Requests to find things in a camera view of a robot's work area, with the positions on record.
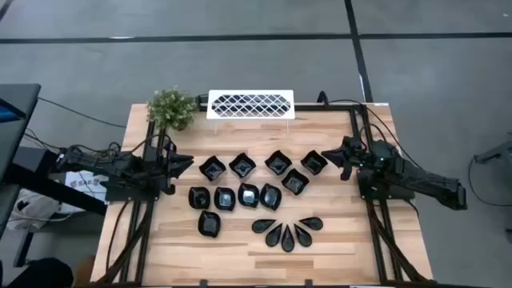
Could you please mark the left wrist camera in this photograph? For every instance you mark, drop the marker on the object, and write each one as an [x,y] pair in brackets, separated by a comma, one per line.
[166,166]

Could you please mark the white lattice rack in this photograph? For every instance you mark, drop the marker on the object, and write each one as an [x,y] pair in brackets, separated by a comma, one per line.
[250,116]

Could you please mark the black desk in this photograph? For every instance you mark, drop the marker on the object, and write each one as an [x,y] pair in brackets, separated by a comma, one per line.
[20,136]

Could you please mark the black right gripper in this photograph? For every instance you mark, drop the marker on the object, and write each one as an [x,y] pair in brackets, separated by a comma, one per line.
[346,172]

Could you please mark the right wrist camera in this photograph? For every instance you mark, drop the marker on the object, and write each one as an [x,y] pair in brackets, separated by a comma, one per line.
[356,150]

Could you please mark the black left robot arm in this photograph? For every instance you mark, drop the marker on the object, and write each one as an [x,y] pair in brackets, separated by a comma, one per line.
[100,166]

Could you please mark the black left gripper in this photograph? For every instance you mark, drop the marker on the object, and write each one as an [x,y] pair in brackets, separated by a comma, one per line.
[170,188]

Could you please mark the black wavy square mini plate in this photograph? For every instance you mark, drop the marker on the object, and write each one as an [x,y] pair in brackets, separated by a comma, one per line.
[278,162]
[242,165]
[295,181]
[212,168]
[314,162]

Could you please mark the green potted plant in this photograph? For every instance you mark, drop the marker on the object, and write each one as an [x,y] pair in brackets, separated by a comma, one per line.
[172,108]

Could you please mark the black chair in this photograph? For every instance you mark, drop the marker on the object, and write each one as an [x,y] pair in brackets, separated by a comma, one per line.
[44,276]

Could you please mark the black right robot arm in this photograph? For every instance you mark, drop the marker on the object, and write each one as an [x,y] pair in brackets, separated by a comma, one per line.
[420,176]

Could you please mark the black teardrop mini plate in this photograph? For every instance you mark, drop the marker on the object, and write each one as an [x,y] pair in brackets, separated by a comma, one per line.
[311,223]
[287,238]
[274,235]
[303,235]
[263,225]

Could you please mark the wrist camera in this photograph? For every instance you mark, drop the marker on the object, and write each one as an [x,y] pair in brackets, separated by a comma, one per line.
[356,150]
[166,166]

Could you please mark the white plastic bag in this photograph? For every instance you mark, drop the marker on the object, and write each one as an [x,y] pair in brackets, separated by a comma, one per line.
[36,208]

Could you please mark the group of black square dishes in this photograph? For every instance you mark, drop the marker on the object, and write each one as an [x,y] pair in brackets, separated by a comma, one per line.
[328,107]

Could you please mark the black table clamp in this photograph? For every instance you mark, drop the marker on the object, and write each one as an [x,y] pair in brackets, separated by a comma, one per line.
[309,283]
[204,283]

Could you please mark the white printed bag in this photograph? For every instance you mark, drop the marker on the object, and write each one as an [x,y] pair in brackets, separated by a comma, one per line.
[86,184]

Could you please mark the black rounded square mini plate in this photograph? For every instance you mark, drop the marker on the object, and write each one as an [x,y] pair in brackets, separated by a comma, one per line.
[270,196]
[199,197]
[248,195]
[224,198]
[209,223]

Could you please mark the grey stand base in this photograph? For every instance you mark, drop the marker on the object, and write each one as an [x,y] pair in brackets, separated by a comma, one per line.
[500,152]

